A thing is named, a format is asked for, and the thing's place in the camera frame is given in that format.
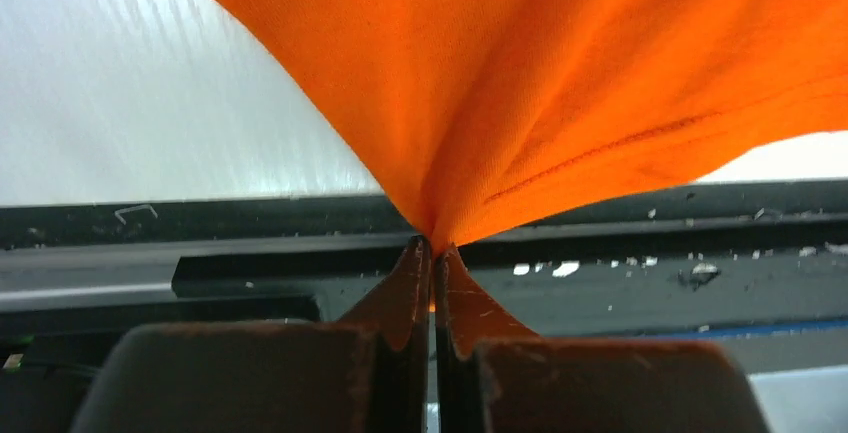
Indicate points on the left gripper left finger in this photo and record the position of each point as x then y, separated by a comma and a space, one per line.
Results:
395, 313

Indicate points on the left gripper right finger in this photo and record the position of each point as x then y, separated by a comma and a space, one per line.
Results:
467, 319

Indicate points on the orange t shirt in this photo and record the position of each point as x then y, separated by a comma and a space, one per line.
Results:
477, 116

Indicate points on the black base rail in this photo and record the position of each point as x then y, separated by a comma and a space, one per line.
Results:
705, 308

